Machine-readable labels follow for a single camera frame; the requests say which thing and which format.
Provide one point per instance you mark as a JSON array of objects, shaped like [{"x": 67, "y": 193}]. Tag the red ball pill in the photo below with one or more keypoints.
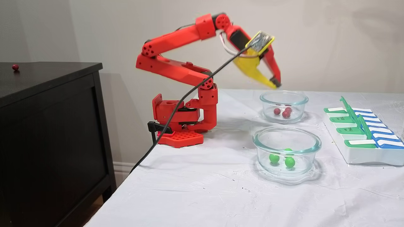
[
  {"x": 15, "y": 66},
  {"x": 288, "y": 109},
  {"x": 286, "y": 114},
  {"x": 277, "y": 111}
]

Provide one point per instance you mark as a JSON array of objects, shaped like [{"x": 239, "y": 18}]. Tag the green ball pill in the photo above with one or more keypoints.
[
  {"x": 289, "y": 162},
  {"x": 288, "y": 150},
  {"x": 274, "y": 158}
]

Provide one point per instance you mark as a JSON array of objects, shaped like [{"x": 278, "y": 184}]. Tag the weekly pill organizer box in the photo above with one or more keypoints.
[{"x": 363, "y": 156}]

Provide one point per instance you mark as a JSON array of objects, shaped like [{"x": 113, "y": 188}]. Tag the small clear glass bowl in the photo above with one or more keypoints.
[{"x": 268, "y": 117}]

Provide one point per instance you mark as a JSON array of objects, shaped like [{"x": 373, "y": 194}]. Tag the large clear glass bowl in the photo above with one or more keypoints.
[{"x": 262, "y": 167}]

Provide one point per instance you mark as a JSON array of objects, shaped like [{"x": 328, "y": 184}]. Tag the black table clamp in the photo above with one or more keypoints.
[{"x": 157, "y": 126}]

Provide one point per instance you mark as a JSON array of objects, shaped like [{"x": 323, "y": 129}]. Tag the white tablecloth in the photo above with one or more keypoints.
[{"x": 205, "y": 195}]

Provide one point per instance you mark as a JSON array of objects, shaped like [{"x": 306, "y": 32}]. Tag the black wooden cabinet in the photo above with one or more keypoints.
[{"x": 47, "y": 142}]

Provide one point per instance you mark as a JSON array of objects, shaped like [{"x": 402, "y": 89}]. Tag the camera circuit board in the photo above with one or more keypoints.
[{"x": 260, "y": 42}]

